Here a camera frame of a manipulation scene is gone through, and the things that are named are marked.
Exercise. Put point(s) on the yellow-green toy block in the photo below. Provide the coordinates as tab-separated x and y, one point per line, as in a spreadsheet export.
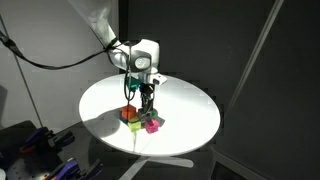
134	124

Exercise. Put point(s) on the orange toy block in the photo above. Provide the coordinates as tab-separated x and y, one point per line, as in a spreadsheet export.
128	112

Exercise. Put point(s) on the white table base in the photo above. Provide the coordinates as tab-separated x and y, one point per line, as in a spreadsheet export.
166	161

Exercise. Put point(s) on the purple orange spring clamp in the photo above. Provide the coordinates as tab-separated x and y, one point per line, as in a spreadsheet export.
73	168
40	138

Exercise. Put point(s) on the magenta toy block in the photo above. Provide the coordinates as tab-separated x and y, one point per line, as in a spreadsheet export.
152	126

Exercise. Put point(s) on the blue toy block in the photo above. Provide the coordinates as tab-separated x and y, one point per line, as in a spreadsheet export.
122	119

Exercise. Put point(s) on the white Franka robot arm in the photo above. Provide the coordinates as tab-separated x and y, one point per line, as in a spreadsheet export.
100	23

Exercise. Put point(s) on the thin metal stand pole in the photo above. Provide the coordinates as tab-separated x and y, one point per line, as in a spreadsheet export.
21	71

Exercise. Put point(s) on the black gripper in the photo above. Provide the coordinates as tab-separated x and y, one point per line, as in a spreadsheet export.
147	90

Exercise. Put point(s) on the teal wrist camera box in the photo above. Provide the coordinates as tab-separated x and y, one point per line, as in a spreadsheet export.
134	84

